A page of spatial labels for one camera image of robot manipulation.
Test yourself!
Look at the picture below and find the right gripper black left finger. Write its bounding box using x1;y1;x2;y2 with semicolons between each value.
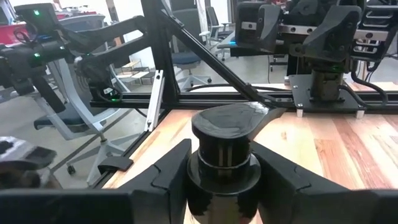
0;139;193;224

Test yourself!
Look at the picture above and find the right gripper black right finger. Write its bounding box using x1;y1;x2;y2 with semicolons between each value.
250;141;398;224

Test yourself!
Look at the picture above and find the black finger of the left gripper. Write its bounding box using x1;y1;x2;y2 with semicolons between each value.
289;4;398;63
234;1;284;54

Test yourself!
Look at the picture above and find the clear pump soap bottle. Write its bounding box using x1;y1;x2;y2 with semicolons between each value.
185;101;287;224

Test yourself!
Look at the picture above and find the black edge clamp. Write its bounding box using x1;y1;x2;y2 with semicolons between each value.
97;155;135;175

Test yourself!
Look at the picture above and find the grey office chair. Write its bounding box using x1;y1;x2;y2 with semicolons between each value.
33;58;141;187
198;6;237;62

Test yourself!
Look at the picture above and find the blue seat office chair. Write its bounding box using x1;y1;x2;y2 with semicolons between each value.
172;51;213;91

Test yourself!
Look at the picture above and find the silver aluminium bar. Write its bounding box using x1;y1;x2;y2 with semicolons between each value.
144;69;165;133

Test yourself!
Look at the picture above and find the wooden side table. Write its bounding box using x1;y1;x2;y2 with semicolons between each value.
119;60;150;85

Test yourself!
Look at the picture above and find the black base cable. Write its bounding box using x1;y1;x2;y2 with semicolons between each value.
338;70;389;108

